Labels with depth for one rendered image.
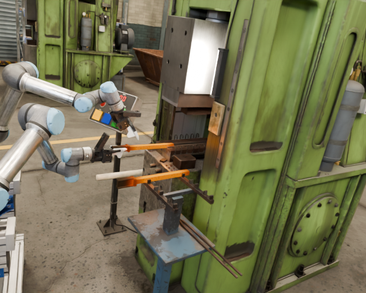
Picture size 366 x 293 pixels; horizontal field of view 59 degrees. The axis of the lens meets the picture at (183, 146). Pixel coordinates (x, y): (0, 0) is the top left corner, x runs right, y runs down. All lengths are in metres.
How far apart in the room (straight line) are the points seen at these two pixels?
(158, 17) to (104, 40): 4.76
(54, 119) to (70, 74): 5.25
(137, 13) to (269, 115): 9.41
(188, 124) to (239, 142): 0.69
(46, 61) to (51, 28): 0.62
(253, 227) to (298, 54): 1.12
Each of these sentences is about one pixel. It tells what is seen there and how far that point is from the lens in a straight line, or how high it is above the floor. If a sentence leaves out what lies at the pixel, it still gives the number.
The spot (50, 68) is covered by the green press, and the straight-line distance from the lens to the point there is 6.80.
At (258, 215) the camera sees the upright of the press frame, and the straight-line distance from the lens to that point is 2.21.
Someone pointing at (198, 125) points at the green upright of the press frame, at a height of 1.05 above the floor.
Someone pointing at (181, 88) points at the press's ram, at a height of 1.39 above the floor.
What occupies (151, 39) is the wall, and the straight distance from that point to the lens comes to 11.37.
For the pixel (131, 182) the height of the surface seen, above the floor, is 0.98.
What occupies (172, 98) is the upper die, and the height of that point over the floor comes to 1.31.
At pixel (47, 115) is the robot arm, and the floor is 1.27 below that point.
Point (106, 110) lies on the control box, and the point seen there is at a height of 1.06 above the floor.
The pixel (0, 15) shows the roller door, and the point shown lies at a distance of 9.68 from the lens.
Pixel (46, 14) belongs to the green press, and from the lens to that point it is 6.70.
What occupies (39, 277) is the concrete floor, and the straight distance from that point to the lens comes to 2.55.
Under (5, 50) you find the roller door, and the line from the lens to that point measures 9.78.
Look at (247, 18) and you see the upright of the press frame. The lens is 1.70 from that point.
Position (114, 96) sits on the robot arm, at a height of 1.32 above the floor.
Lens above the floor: 1.74
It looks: 21 degrees down
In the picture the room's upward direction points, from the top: 9 degrees clockwise
